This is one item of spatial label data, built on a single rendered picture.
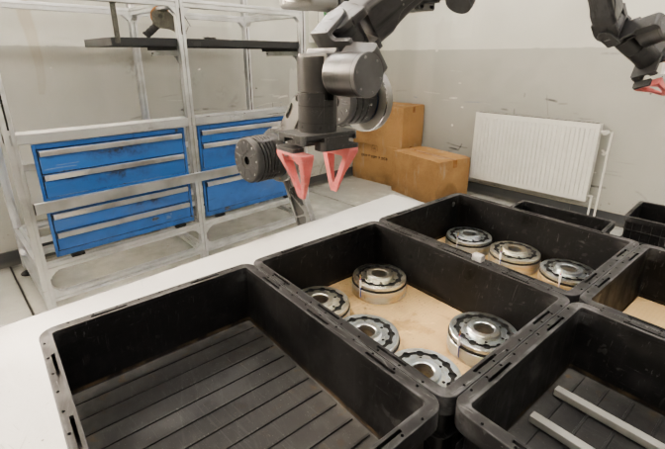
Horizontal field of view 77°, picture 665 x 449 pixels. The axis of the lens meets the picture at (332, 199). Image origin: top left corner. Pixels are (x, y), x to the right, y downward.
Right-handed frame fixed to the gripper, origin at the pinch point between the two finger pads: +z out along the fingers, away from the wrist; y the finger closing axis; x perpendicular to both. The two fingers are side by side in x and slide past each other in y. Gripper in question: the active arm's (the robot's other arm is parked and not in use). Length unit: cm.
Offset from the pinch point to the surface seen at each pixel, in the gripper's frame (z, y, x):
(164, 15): -42, 54, 207
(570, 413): 23.4, 11.8, -36.4
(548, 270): 20, 42, -20
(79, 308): 36, -29, 54
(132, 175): 40, 18, 184
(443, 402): 14.0, -7.6, -30.3
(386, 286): 20.0, 12.5, -3.8
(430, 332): 23.2, 11.4, -14.9
